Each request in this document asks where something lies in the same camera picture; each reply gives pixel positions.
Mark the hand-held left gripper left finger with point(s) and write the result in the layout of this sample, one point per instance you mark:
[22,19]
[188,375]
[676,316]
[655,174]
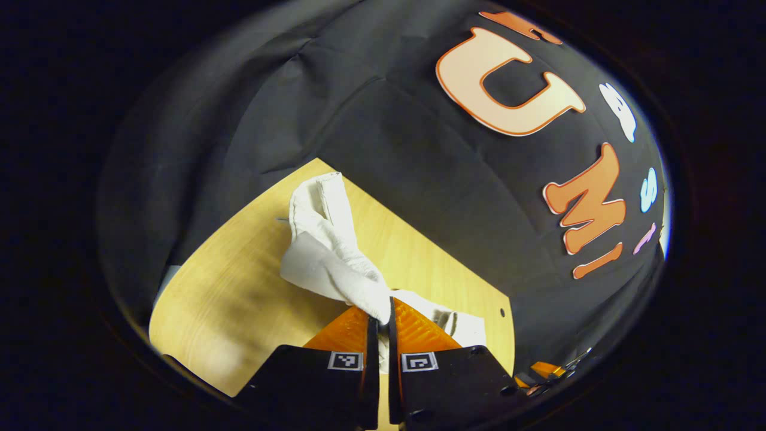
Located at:
[372,371]

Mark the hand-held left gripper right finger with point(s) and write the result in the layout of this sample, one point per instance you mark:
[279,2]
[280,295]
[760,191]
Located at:
[393,383]

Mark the black backdrop cloth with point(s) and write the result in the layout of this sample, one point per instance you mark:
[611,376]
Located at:
[389,179]

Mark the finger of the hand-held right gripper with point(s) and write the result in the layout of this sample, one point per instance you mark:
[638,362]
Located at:
[546,369]

